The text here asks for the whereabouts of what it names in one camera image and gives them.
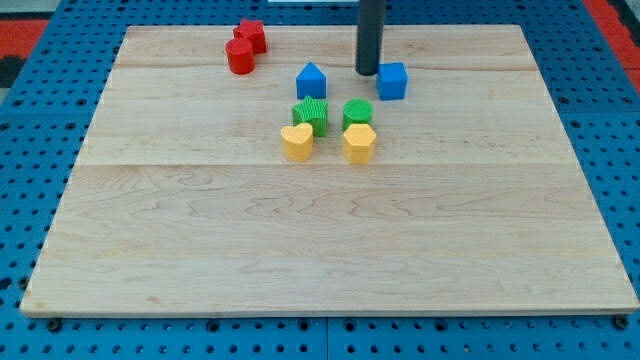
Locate light wooden board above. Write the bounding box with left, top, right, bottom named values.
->
left=21, top=25, right=639, bottom=318

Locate blue pentagon house block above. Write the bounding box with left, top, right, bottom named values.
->
left=296, top=62, right=327, bottom=99

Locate blue cube block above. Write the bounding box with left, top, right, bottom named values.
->
left=376, top=62, right=408, bottom=101

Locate yellow hexagon block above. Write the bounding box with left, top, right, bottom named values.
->
left=343, top=124, right=377, bottom=164

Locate red cylinder block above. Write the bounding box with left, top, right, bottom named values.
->
left=225, top=38, right=255, bottom=75

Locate yellow heart block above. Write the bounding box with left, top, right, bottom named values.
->
left=280, top=123, right=314, bottom=162

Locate red star block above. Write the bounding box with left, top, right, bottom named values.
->
left=233, top=19, right=268, bottom=54

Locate green cylinder block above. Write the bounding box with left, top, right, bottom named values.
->
left=342, top=98, right=373, bottom=131

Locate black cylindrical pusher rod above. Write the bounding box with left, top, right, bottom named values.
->
left=355, top=0, right=386, bottom=76

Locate green star block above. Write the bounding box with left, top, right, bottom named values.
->
left=292, top=96, right=328, bottom=137

